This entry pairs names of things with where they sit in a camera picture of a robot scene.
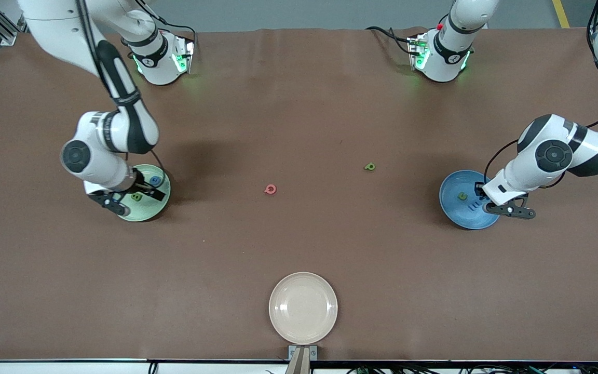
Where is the light green plate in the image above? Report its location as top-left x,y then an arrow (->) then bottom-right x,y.
110,164 -> 171,223

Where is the blue plate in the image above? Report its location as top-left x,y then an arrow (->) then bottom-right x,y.
439,170 -> 502,230

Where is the brown table mat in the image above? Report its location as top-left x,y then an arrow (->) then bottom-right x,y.
0,27 -> 598,363

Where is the beige plate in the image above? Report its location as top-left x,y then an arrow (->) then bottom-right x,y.
268,272 -> 339,345

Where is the white table edge rail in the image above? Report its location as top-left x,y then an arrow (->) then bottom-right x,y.
0,359 -> 598,374

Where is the black right base cable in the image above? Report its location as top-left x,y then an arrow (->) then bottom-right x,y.
143,8 -> 197,58

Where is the black base cable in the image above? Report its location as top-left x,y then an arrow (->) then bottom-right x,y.
143,8 -> 197,58
365,25 -> 419,57

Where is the black left base cable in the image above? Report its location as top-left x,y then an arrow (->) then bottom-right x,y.
365,25 -> 419,57

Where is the tan camera mount post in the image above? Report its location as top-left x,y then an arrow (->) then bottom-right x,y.
284,346 -> 311,374

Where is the grey metal mounting bracket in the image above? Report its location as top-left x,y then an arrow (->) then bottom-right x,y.
288,345 -> 318,360

